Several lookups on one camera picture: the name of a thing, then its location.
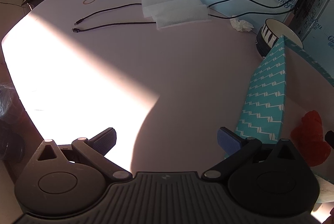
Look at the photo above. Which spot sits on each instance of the crumpled white tissue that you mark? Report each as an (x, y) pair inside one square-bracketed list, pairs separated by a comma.
[(241, 25)]

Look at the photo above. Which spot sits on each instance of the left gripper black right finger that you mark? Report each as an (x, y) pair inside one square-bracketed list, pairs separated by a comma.
[(241, 153)]

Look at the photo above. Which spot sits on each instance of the red flower object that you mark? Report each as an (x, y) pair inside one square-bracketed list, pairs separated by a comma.
[(308, 139)]

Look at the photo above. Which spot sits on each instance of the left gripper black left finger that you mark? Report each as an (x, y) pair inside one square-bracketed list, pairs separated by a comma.
[(92, 152)]

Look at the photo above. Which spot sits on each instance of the teal patterned gift box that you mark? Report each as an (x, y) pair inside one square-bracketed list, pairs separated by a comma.
[(287, 72)]

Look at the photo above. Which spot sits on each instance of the white foam packing sheets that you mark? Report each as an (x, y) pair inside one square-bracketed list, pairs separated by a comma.
[(168, 13)]

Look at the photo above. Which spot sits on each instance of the black white striped bowl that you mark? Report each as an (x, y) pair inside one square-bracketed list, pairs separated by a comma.
[(270, 33)]

